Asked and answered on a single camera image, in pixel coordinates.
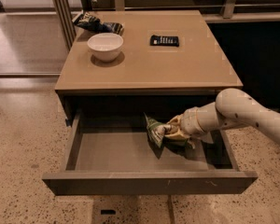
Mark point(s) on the brown drawer cabinet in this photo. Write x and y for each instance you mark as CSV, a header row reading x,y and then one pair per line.
x,y
198,66

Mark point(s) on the metal railing frame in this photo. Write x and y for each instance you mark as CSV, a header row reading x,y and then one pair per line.
x,y
165,0

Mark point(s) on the dark blue chip bag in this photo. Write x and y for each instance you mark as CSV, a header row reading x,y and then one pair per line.
x,y
87,21

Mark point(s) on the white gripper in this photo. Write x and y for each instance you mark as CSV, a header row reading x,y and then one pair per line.
x,y
188,123

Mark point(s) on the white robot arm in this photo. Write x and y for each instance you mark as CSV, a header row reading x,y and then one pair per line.
x,y
231,108

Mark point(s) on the white ceramic bowl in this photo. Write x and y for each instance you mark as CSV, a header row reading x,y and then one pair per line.
x,y
105,46

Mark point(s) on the green jalapeno chip bag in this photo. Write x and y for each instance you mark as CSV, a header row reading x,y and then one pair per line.
x,y
156,132

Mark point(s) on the black calculator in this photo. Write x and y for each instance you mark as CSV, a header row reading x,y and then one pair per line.
x,y
161,40

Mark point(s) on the open top drawer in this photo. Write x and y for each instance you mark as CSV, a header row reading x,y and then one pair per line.
x,y
114,157

